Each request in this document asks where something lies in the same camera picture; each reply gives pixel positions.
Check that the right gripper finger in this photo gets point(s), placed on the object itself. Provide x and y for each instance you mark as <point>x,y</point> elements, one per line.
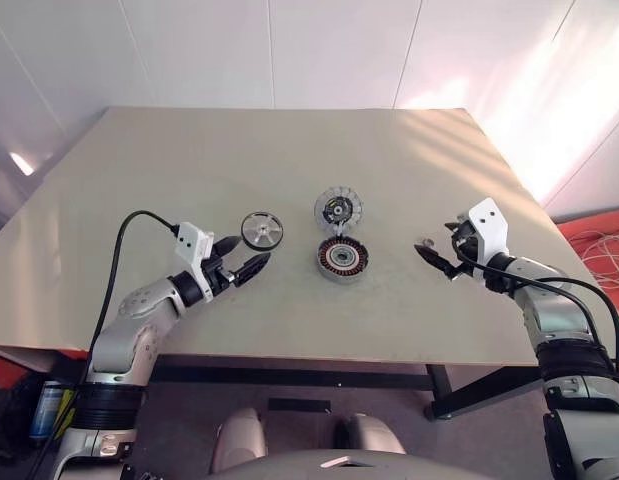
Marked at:
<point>456,226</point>
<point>436,260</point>

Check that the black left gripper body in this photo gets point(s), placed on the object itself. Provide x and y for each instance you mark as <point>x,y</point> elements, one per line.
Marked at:
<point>220,276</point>

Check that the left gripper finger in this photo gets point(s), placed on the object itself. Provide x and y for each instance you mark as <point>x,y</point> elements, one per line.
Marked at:
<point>228,245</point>
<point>251,269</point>

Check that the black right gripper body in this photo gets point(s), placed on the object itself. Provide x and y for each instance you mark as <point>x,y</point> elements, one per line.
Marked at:
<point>466,250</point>

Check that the silver spoked rotor disc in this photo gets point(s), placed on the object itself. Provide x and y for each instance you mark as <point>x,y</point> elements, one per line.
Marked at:
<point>261,231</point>

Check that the motor stator housing with coils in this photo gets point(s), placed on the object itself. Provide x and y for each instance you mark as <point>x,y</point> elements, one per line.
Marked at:
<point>344,260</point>

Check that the motor rotor disc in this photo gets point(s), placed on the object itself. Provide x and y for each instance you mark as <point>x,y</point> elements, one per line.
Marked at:
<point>339,207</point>

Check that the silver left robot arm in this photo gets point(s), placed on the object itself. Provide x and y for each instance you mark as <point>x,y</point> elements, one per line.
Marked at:
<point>139,310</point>

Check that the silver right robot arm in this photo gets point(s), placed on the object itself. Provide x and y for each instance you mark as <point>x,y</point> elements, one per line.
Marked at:
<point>554,305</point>

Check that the orange floor mat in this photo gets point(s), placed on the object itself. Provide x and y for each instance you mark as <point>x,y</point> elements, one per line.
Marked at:
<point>579,235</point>

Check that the black floor tape strip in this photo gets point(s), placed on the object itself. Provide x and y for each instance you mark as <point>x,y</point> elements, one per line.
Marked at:
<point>299,405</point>

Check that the beige rounded robot leg shell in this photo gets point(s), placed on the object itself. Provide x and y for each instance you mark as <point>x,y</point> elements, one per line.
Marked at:
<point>369,435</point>
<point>239,440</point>

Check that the grey robot torso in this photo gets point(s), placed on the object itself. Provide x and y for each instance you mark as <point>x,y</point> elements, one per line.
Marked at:
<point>339,467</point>

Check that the blue bottle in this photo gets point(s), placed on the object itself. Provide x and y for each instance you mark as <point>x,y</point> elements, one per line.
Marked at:
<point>45,415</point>

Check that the orange box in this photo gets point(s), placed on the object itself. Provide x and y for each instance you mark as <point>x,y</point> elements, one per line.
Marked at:
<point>1,372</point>

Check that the black bag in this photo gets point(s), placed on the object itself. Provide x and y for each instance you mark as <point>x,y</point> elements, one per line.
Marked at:
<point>11,435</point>

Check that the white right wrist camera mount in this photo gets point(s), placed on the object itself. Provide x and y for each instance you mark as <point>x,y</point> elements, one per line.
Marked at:
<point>484,225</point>

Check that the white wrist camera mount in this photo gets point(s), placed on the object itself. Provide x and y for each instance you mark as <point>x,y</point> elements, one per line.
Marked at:
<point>191,240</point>
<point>484,225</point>

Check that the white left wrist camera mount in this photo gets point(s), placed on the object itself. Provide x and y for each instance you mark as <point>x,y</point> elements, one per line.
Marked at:
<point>191,240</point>

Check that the black metal table frame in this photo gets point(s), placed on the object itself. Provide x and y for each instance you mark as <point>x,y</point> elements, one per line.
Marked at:
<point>289,375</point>

